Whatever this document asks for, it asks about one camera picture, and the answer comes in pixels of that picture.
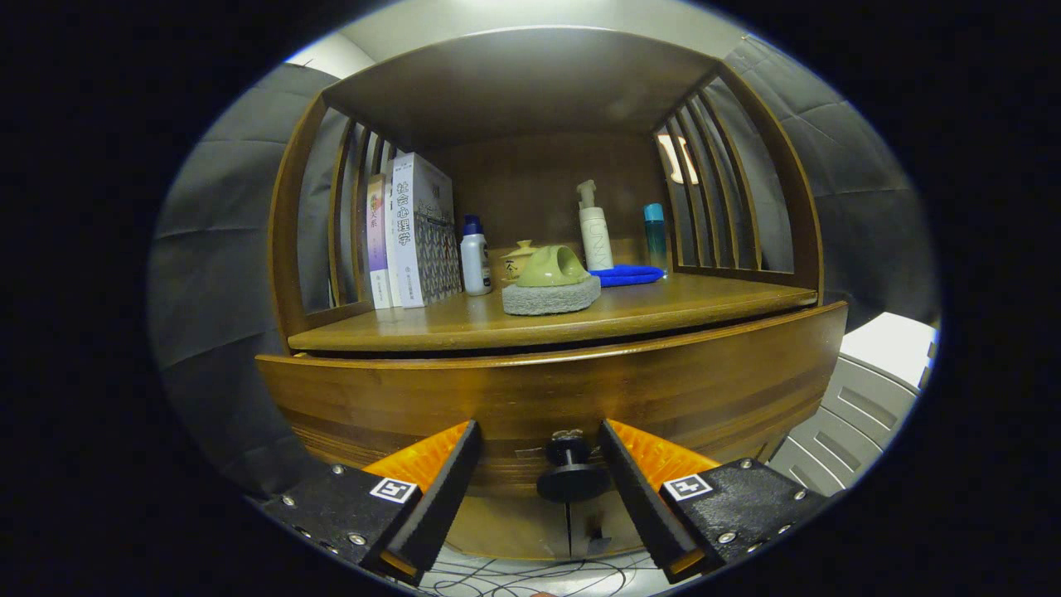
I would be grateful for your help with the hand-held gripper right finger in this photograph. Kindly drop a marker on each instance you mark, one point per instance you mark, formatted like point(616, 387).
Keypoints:
point(642, 497)

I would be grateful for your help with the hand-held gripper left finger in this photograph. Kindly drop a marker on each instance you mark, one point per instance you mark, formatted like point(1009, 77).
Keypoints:
point(439, 497)

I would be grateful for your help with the wooden drawer with black knob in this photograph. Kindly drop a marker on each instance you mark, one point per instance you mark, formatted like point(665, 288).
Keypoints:
point(497, 398)

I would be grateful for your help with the green scrubbing brush grey pad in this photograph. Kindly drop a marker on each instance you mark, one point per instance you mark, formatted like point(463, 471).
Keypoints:
point(551, 269)

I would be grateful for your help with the wooden cabinet door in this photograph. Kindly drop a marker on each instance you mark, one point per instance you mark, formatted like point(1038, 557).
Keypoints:
point(593, 524)
point(514, 526)

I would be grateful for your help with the wooden cabinet countertop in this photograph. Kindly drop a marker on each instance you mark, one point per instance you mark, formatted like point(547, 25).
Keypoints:
point(646, 303)

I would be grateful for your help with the white grey plastic drawer unit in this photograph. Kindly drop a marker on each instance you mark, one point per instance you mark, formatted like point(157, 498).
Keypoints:
point(845, 414)

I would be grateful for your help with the brown wooden cabinet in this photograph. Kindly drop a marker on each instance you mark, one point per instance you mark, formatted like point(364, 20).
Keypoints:
point(514, 83)

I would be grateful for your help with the blue folded cloth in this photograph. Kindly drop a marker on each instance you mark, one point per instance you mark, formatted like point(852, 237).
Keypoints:
point(630, 275)

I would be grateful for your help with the small white bottle blue cap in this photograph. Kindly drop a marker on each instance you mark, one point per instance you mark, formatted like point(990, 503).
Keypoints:
point(475, 261)

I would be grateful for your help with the yellow lidded teacup with saucer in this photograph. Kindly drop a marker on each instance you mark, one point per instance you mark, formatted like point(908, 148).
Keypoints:
point(515, 264)

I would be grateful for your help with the purple spine book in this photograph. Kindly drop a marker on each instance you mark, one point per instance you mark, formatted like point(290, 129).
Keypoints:
point(375, 249)

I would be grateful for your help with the thick white patterned book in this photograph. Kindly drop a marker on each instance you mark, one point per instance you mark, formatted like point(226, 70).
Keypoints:
point(431, 240)

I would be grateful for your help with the blue glass bottle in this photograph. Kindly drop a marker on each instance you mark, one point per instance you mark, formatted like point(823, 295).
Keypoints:
point(655, 236)

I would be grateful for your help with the white pump bottle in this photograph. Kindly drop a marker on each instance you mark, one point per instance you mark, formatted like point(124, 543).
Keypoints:
point(595, 236)

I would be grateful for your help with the thin white book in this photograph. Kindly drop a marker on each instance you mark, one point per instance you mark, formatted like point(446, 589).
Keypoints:
point(390, 178)

